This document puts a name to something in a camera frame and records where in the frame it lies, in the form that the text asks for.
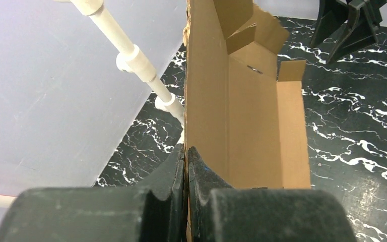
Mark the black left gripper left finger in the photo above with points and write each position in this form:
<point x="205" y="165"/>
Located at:
<point x="151" y="210"/>

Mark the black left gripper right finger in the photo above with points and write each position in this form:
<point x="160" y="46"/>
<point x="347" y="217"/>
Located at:
<point x="220" y="212"/>

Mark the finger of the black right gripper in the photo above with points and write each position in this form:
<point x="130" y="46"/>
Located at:
<point x="363" y="24"/>
<point x="331" y="15"/>

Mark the brown cardboard box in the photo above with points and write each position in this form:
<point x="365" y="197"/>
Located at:
<point x="243" y="110"/>

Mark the white PVC pipe frame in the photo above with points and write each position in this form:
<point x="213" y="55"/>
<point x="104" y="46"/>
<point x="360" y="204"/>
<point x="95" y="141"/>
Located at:
<point x="73" y="77"/>

